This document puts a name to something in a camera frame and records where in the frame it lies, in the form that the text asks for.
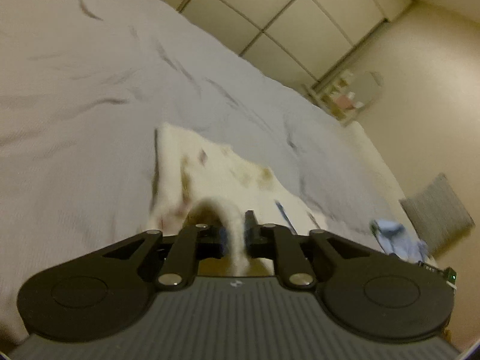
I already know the grey checked cushion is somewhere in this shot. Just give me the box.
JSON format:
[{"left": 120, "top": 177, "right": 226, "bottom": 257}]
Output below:
[{"left": 400, "top": 173, "right": 475, "bottom": 256}]

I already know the cream wardrobe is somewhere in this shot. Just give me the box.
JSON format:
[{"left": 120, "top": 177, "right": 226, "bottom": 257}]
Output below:
[{"left": 162, "top": 0, "right": 412, "bottom": 89}]

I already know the grey duvet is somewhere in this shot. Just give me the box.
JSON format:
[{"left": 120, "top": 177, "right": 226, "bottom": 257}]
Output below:
[{"left": 1, "top": 0, "right": 405, "bottom": 344}]

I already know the light blue garment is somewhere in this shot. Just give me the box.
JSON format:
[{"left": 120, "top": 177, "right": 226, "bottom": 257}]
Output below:
[{"left": 370, "top": 219, "right": 431, "bottom": 263}]

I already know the pink storage box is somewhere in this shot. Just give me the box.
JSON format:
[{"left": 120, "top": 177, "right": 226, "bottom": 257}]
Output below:
[{"left": 334, "top": 94, "right": 355, "bottom": 111}]

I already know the oval vanity mirror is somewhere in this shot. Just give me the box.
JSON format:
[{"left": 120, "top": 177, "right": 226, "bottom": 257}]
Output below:
[{"left": 348, "top": 72, "right": 384, "bottom": 110}]

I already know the cream knit sweater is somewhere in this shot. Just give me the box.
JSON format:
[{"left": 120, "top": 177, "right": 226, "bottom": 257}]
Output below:
[{"left": 147, "top": 123, "right": 327, "bottom": 276}]

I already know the small shelf organizer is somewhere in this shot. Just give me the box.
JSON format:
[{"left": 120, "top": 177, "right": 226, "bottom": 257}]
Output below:
[{"left": 320, "top": 70, "right": 360, "bottom": 125}]

